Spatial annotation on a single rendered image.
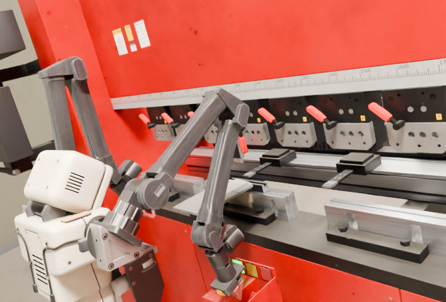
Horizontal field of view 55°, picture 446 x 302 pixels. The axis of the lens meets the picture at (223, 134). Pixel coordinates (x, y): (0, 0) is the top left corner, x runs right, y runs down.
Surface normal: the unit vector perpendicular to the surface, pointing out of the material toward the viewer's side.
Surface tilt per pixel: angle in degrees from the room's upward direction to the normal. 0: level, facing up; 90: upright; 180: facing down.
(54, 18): 90
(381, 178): 90
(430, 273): 0
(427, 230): 90
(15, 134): 90
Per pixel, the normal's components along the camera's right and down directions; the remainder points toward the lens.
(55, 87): 0.68, 0.17
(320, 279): -0.73, 0.33
